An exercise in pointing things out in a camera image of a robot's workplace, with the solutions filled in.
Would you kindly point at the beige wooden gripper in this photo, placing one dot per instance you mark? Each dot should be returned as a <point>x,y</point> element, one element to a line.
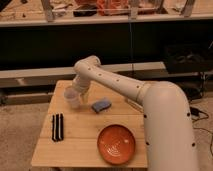
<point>84,97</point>

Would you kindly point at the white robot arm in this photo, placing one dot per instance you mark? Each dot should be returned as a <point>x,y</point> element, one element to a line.
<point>168,128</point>

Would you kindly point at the orange ceramic bowl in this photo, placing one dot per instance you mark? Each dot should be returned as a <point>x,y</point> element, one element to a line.
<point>116,144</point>

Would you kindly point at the blue sponge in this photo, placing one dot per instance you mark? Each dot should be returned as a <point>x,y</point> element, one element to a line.
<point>101,105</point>

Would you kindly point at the white tube bottle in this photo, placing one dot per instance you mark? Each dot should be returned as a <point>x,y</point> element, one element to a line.
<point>134,105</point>

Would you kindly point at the wooden shelf bench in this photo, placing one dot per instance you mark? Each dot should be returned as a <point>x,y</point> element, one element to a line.
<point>49,76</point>

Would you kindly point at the orange object on shelf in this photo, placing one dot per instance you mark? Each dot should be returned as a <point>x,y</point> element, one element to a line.
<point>112,7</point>

